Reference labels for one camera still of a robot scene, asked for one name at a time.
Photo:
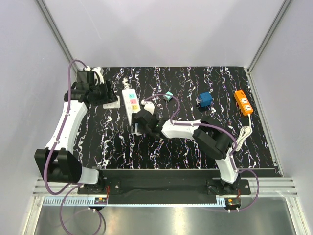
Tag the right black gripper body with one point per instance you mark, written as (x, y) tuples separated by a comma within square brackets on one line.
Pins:
[(143, 130)]

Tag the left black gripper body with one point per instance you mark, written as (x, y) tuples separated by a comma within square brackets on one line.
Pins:
[(101, 96)]

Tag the white multicolour power strip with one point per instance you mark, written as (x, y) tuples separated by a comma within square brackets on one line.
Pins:
[(132, 107)]

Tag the white cube socket adapter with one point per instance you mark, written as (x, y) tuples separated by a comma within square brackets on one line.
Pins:
[(113, 105)]

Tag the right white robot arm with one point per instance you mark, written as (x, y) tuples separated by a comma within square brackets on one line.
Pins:
[(214, 141)]

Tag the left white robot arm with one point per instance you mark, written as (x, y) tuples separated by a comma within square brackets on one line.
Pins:
[(56, 161)]

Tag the teal cube adapter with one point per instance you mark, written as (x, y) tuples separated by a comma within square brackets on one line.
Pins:
[(168, 96)]

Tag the blue cube adapter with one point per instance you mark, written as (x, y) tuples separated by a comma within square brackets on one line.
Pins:
[(204, 99)]

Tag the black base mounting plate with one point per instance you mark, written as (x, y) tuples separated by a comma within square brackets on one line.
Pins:
[(170, 183)]

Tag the orange power strip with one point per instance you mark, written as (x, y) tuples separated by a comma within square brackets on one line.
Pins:
[(243, 103)]

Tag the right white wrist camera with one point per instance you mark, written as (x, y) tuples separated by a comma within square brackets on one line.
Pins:
[(148, 106)]

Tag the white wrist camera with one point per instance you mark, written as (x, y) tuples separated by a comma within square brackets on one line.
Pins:
[(148, 106), (98, 77)]

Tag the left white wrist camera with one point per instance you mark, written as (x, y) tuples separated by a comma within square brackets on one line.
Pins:
[(98, 77)]

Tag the left aluminium frame post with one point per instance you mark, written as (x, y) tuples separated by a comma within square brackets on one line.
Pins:
[(54, 29)]

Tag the aluminium frame post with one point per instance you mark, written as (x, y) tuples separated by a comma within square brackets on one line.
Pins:
[(268, 36), (54, 29)]

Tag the white slotted cable duct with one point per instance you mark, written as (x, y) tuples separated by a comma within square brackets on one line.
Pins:
[(115, 201)]

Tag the right aluminium frame post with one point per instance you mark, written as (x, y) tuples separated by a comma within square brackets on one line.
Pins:
[(268, 36)]

